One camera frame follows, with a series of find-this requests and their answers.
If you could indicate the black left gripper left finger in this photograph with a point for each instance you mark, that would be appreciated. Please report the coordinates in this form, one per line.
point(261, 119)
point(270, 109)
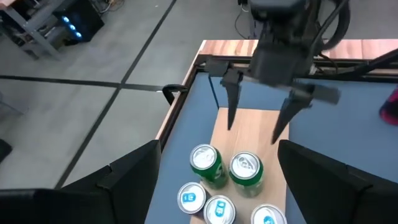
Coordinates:
point(124, 193)

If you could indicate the red soda can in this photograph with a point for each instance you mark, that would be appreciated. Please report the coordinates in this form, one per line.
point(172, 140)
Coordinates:
point(390, 112)

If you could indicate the green soda can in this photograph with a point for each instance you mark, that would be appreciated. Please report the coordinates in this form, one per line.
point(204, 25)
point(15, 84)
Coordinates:
point(245, 166)
point(205, 158)

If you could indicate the silver blue slim can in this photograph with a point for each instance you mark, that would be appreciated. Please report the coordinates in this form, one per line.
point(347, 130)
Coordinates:
point(191, 197)
point(219, 208)
point(268, 216)

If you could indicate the black table clamp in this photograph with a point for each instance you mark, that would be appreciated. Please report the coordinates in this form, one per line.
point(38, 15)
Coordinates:
point(166, 90)

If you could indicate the gray metal desk frame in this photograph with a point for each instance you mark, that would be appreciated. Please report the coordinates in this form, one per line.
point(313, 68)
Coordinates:
point(34, 32)

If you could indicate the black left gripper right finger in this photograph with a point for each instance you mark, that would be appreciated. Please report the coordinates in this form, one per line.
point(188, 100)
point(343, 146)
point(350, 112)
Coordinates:
point(335, 199)

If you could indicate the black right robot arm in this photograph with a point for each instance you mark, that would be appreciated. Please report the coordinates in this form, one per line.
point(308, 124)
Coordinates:
point(280, 6)

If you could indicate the blue table mat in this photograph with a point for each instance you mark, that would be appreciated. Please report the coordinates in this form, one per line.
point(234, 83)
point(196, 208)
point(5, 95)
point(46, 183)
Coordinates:
point(342, 124)

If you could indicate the black computer blue lights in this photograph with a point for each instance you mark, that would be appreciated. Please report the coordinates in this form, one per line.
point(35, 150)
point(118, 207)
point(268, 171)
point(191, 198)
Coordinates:
point(87, 18)

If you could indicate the gray metal stand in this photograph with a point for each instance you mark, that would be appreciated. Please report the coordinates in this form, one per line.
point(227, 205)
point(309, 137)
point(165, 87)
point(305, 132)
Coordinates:
point(255, 29)

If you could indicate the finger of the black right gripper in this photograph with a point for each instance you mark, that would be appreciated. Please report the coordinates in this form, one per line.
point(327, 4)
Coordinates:
point(232, 99)
point(290, 107)

